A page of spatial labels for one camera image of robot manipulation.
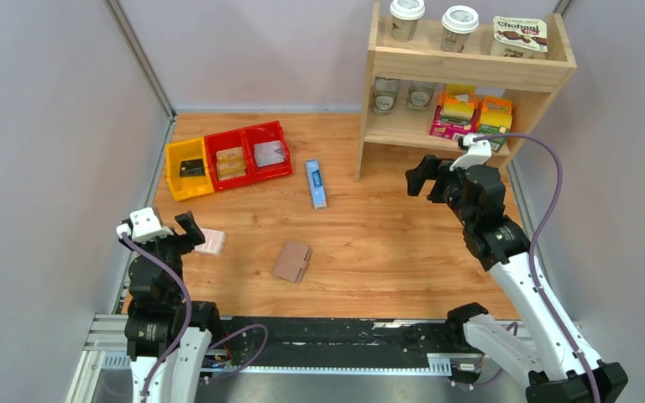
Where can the wooden shelf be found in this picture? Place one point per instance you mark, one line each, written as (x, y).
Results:
(531, 84)

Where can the blue toothpaste box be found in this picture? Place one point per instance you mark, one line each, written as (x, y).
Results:
(316, 185)

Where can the paper coffee cup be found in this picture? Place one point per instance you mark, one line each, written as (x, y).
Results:
(458, 22)
(405, 16)

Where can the yellow plastic bin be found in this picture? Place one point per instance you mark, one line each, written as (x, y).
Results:
(189, 187)

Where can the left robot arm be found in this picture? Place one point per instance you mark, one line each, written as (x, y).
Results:
(167, 332)

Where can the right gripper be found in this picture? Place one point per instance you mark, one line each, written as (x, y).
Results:
(444, 185)

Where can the right paper coffee cup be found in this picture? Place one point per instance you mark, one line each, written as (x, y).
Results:
(458, 22)

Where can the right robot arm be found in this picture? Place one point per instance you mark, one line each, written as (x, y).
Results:
(560, 366)

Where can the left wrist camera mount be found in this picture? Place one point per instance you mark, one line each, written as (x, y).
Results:
(144, 225)

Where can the pink snack box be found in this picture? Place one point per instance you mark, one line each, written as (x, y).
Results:
(456, 113)

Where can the red plastic bin right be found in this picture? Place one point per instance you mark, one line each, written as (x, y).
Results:
(261, 133)

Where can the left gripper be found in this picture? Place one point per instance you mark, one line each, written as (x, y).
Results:
(172, 240)

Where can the pink leather card holder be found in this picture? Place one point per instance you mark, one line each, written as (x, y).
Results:
(292, 261)

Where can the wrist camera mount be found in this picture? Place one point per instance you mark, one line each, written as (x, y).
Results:
(476, 151)
(144, 225)

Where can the red plastic bin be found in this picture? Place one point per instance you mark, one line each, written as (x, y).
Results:
(261, 133)
(225, 140)

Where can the silver cards in bin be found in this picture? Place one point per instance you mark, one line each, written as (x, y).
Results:
(269, 153)

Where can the green snack box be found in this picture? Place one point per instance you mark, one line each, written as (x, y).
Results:
(494, 116)

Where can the black card in bin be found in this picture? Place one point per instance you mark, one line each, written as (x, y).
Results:
(192, 168)

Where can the left glass jar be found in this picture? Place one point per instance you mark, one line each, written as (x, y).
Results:
(384, 94)

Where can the Chobani yogurt cup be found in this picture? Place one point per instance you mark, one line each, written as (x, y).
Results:
(519, 37)

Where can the left paper coffee cup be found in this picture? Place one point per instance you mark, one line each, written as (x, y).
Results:
(405, 16)

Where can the red plastic bin left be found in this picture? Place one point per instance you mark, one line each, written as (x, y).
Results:
(225, 140)

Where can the right glass jar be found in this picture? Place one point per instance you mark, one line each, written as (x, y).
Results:
(420, 95)

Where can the glass jar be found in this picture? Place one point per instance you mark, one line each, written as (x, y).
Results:
(384, 94)
(420, 95)

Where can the gold cards in bin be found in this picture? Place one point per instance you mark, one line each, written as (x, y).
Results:
(230, 163)

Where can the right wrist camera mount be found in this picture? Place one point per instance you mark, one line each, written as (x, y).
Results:
(476, 151)

